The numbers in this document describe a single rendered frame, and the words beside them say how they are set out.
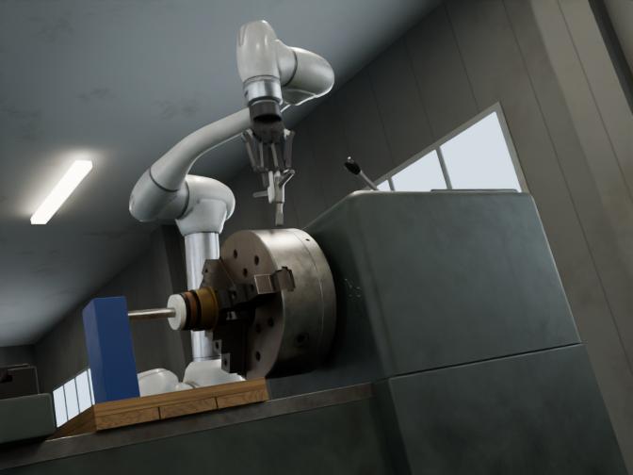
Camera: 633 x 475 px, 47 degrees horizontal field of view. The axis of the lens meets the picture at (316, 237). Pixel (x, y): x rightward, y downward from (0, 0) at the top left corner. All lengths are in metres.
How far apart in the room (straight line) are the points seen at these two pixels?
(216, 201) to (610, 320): 2.57
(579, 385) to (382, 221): 0.60
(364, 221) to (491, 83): 3.27
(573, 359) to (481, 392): 0.31
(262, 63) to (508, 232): 0.70
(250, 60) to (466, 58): 3.18
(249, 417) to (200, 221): 0.98
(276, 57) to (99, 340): 0.81
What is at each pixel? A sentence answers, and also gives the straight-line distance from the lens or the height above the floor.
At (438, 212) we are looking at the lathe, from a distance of 1.61.
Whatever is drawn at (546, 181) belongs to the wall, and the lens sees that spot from 4.36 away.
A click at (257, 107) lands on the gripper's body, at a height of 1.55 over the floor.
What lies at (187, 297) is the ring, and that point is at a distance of 1.43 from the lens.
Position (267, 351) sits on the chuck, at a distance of 1.44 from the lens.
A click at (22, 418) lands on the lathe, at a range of 1.10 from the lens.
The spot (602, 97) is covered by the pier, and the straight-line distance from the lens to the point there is 4.03.
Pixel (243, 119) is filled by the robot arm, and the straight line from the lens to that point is 1.95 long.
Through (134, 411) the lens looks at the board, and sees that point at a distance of 1.19.
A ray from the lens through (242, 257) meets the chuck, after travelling 1.51.
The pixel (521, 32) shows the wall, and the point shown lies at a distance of 4.61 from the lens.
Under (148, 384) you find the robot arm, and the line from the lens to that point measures 2.01.
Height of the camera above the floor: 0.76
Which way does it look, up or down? 16 degrees up
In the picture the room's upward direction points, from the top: 13 degrees counter-clockwise
